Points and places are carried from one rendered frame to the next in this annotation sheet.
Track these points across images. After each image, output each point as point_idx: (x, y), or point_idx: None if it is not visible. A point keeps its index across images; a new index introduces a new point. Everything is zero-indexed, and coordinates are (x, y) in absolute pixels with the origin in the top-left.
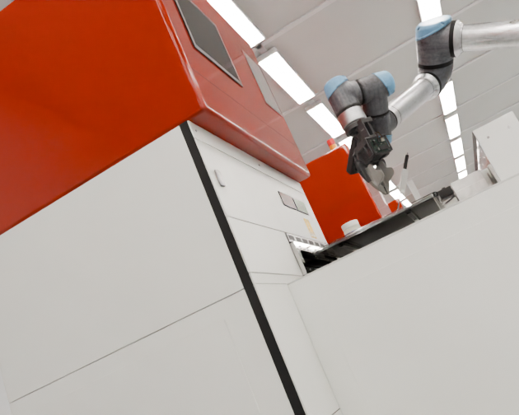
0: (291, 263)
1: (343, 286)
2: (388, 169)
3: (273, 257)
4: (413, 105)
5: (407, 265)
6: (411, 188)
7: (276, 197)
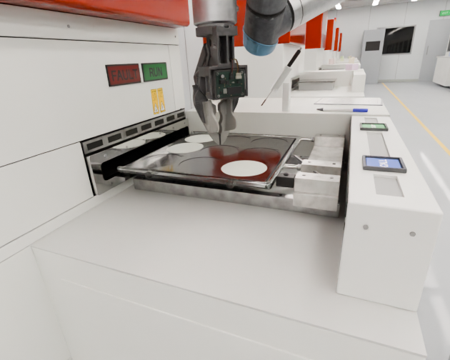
0: (68, 193)
1: (86, 288)
2: (232, 117)
3: (11, 216)
4: (331, 2)
5: (157, 318)
6: (283, 91)
7: (93, 78)
